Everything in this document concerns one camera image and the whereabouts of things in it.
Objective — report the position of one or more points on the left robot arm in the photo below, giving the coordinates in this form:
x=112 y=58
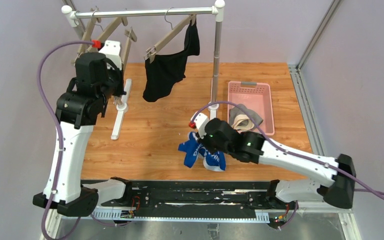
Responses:
x=99 y=76

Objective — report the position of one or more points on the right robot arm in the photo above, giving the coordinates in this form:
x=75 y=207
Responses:
x=331 y=179

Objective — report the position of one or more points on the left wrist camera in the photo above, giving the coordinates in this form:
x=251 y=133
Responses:
x=112 y=50

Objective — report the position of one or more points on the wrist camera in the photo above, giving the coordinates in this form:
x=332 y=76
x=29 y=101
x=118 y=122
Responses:
x=199 y=121
x=112 y=50

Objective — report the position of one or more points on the beige clip hanger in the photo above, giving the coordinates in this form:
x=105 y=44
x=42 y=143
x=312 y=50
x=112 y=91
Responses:
x=112 y=27

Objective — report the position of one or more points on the blue underwear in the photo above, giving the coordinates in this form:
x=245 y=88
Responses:
x=194 y=150

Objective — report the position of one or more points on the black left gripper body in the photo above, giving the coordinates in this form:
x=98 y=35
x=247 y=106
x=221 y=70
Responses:
x=117 y=88

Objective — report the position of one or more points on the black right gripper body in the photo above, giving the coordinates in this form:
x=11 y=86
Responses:
x=204 y=139

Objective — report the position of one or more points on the pink plastic basket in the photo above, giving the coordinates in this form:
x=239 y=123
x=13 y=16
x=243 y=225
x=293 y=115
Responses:
x=255 y=96

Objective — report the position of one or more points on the black underwear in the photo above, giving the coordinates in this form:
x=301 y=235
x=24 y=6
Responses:
x=164 y=71

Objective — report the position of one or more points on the grey white underwear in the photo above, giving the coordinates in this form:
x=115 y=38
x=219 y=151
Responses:
x=244 y=119

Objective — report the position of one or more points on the beige hanger with black underwear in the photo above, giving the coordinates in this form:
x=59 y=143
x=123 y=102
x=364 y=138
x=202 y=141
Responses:
x=175 y=30

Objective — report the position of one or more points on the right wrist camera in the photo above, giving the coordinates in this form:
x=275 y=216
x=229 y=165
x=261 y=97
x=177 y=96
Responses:
x=199 y=121

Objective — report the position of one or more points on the empty beige hanger left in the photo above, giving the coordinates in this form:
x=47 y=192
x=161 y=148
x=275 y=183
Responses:
x=86 y=36

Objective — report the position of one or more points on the metal clothes rack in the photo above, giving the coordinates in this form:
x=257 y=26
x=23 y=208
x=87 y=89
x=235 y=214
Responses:
x=79 y=20

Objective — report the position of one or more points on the beige hanger with blue underwear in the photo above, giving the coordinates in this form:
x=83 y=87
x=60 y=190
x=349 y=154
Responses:
x=119 y=101

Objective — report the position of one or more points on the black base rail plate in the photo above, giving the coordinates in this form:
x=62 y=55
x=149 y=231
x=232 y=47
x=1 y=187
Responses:
x=199 y=200

